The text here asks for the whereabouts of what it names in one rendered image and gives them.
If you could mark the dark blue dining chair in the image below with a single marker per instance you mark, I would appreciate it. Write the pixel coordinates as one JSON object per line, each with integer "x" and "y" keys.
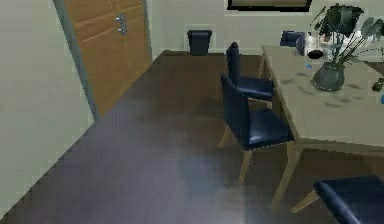
{"x": 353, "y": 200}
{"x": 246, "y": 80}
{"x": 293, "y": 38}
{"x": 253, "y": 123}

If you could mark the small blue object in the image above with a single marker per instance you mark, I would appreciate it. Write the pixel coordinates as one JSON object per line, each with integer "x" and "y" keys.
{"x": 308, "y": 66}

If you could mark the dark green round object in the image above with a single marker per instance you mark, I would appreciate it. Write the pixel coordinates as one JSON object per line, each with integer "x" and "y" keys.
{"x": 378, "y": 85}

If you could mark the beige wooden dining table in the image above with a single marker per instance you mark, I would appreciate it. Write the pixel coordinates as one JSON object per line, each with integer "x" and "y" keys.
{"x": 320, "y": 110}

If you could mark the black framed wall picture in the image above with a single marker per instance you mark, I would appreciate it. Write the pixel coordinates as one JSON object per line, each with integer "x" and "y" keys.
{"x": 269, "y": 4}

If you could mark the dark blue waste bin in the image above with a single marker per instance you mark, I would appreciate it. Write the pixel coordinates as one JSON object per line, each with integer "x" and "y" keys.
{"x": 199, "y": 41}

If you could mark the white pink object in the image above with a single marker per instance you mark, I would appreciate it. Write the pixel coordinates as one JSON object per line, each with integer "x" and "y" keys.
{"x": 328, "y": 41}

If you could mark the brown wooden room door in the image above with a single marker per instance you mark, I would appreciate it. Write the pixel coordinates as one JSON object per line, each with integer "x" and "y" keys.
{"x": 110, "y": 56}

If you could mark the green house plant grey pot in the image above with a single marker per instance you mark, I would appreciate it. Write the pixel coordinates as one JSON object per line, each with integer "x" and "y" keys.
{"x": 336, "y": 50}

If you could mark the small black bowl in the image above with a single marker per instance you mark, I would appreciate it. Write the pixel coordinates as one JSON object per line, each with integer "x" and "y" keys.
{"x": 315, "y": 54}

